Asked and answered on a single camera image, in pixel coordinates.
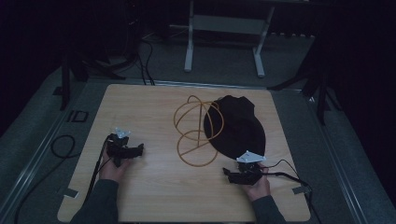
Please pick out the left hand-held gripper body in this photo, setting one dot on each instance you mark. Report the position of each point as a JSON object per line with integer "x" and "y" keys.
{"x": 120, "y": 146}

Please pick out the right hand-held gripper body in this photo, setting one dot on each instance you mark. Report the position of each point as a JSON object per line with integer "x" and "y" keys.
{"x": 249, "y": 171}

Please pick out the black hat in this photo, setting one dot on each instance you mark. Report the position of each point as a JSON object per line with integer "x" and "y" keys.
{"x": 237, "y": 127}

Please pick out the person's right hand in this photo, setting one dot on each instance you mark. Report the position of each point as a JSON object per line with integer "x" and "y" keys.
{"x": 258, "y": 189}

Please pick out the person's left hand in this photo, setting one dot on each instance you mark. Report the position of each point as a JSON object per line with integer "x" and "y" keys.
{"x": 112, "y": 169}

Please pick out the grey tape piece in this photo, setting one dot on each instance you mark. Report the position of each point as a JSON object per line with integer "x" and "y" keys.
{"x": 301, "y": 189}
{"x": 71, "y": 193}

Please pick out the black tripod stand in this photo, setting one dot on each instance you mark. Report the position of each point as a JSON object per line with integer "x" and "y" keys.
{"x": 314, "y": 81}
{"x": 93, "y": 65}

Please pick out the white metal stand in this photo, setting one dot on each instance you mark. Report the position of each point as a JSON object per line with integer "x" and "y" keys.
{"x": 227, "y": 25}

